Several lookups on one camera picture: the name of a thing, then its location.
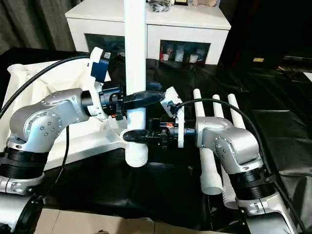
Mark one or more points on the white plastic table leg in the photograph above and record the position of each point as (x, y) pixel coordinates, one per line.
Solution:
(210, 178)
(218, 104)
(135, 48)
(235, 109)

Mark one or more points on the white plastic table top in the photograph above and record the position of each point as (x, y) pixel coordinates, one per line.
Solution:
(48, 80)

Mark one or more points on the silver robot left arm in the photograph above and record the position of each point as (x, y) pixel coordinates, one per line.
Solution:
(48, 117)

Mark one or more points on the white mug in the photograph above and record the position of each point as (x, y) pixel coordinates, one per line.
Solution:
(165, 57)
(194, 58)

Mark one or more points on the white blue carton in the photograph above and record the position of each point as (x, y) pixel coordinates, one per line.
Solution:
(179, 54)

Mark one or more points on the white cabinet with glass doors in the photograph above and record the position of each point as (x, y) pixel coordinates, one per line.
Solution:
(185, 26)

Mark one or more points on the dark framed plaque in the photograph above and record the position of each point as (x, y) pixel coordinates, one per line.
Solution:
(181, 2)

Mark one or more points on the small yellow box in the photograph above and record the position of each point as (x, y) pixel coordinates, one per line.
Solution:
(258, 59)

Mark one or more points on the grey curtain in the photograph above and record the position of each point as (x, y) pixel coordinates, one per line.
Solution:
(31, 24)

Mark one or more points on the black work mat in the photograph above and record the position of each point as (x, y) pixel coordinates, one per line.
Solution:
(268, 109)

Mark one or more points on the white flat board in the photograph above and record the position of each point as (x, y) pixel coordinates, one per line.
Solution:
(307, 76)

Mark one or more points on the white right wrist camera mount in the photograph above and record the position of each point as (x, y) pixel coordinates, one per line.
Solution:
(171, 97)

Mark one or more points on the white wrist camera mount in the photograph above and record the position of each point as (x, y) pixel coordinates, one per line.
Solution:
(96, 65)
(171, 97)

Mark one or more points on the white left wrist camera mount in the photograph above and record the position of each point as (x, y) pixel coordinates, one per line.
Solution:
(96, 65)

